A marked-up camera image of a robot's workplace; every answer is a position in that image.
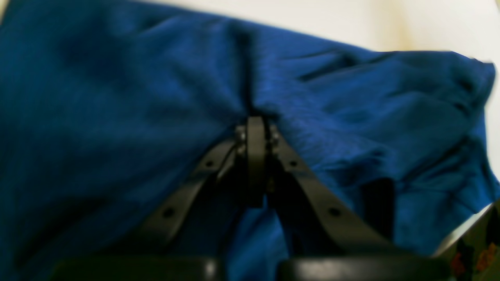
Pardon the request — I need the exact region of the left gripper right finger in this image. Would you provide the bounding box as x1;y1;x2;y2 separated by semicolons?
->
247;117;452;281

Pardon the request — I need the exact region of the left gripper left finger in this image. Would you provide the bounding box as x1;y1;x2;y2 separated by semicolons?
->
51;126;246;281

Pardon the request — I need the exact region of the dark blue t-shirt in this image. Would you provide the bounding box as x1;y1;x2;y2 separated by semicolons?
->
1;0;499;281

